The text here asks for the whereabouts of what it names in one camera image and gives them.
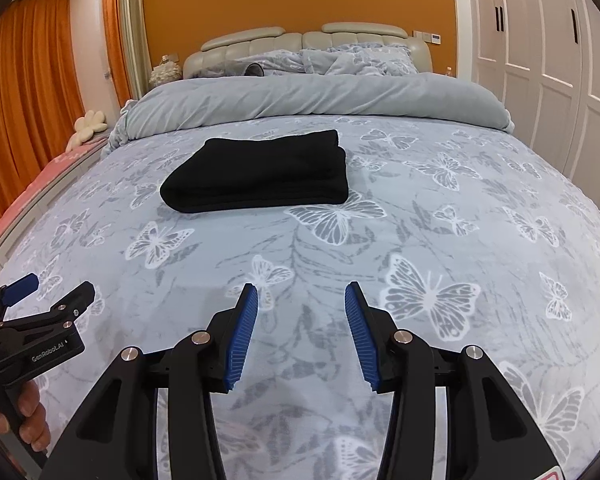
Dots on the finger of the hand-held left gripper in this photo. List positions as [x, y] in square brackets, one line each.
[22, 287]
[75, 302]

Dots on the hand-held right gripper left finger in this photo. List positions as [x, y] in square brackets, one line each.
[240, 335]

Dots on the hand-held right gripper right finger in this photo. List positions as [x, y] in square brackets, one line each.
[362, 335]

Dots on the black pants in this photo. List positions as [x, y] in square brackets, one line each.
[255, 175]

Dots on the person's left hand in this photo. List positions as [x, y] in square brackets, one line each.
[32, 415]

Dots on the pink padded bench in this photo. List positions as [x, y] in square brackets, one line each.
[45, 175]

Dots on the butterfly print bed cover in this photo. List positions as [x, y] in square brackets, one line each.
[430, 240]

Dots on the cream flower-shaped cushion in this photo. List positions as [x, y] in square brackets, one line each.
[87, 127]

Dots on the orange curtain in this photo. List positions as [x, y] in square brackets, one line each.
[115, 35]
[30, 85]

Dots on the grey duvet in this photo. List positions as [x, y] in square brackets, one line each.
[305, 97]

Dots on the white dried flower bouquet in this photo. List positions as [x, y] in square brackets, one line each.
[165, 72]

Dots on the butterfly print pillow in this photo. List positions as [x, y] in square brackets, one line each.
[275, 62]
[360, 60]

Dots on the beige padded headboard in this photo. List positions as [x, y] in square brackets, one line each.
[280, 42]

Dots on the white wardrobe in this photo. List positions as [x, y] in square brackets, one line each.
[530, 35]

